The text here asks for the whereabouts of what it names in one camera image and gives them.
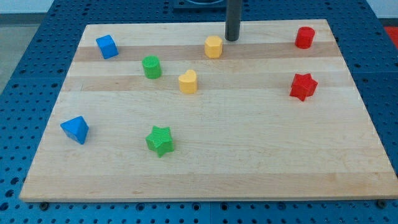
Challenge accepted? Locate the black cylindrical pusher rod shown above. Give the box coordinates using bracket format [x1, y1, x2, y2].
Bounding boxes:
[224, 0, 243, 42]

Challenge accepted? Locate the wooden board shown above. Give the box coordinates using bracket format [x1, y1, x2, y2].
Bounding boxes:
[20, 19, 397, 202]

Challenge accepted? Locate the green cylinder block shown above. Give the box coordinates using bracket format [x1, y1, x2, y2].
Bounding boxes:
[142, 55, 162, 79]

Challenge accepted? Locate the red cylinder block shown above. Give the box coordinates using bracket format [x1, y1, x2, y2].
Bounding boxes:
[295, 27, 315, 49]

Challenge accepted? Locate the blue cube block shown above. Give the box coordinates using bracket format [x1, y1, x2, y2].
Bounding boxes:
[96, 35, 119, 59]

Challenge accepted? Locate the yellow hexagon block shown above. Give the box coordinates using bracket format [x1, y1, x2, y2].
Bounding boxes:
[205, 35, 223, 58]

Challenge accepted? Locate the green star block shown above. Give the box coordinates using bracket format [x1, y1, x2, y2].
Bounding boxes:
[146, 126, 174, 157]

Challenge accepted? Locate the red star block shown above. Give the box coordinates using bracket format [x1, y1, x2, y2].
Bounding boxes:
[290, 73, 318, 101]

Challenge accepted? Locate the blue triangle block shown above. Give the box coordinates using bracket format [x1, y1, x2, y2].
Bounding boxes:
[60, 116, 89, 144]

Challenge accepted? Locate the yellow heart block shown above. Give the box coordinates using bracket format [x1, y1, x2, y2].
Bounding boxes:
[178, 70, 198, 94]

